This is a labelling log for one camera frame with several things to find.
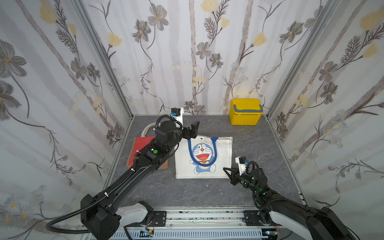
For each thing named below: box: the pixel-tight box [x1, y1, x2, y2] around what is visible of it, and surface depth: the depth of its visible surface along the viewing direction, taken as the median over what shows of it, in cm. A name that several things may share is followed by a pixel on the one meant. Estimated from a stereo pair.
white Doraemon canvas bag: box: [174, 135, 233, 179], surface depth 82 cm
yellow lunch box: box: [229, 98, 264, 126], surface depth 110 cm
